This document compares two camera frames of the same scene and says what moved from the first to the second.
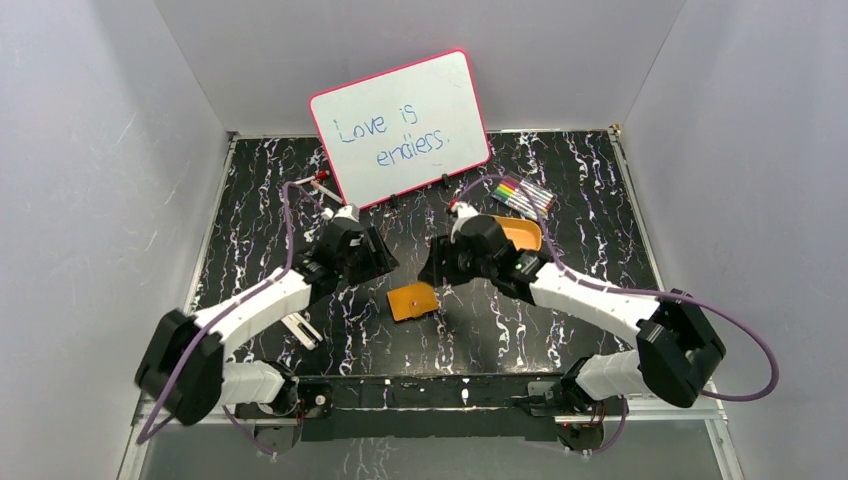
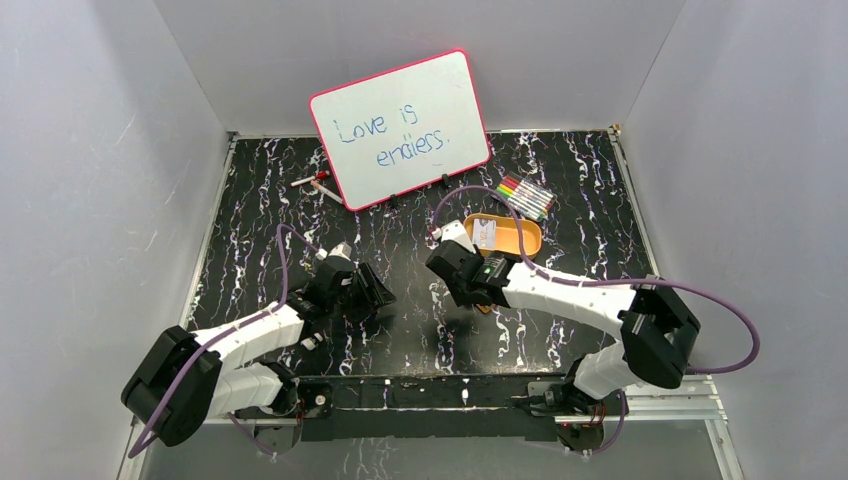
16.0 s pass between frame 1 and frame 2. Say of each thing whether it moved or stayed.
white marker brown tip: stayed
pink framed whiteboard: stayed
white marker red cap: stayed
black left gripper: moved
